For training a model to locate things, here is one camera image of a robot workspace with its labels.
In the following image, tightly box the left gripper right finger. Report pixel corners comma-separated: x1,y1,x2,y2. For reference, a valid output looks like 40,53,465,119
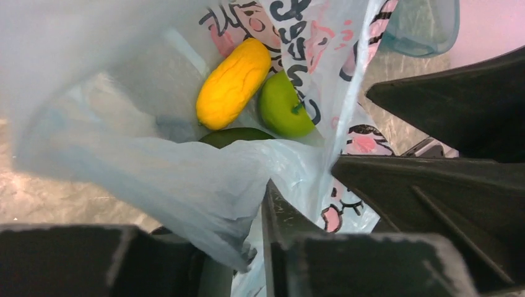
261,181,477,296

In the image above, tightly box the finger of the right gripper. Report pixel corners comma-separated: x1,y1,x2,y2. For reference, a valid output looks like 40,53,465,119
366,47,524,162
331,155,524,293

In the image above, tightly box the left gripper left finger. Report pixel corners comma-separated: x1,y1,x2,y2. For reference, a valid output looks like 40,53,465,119
1,224,205,296

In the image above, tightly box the light blue plastic bag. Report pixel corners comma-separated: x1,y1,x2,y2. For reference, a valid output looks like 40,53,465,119
1,1,398,296

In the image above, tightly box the dark green fake avocado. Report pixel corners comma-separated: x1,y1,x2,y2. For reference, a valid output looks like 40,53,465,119
199,127,275,149

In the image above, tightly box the green fake apple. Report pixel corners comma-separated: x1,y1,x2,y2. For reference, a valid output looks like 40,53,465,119
258,71,315,139

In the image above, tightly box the yellow fake fruit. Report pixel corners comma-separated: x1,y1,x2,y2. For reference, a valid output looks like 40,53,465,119
196,38,272,131

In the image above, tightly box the teal plastic bin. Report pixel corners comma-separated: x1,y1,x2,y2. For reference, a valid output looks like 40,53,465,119
380,0,460,58

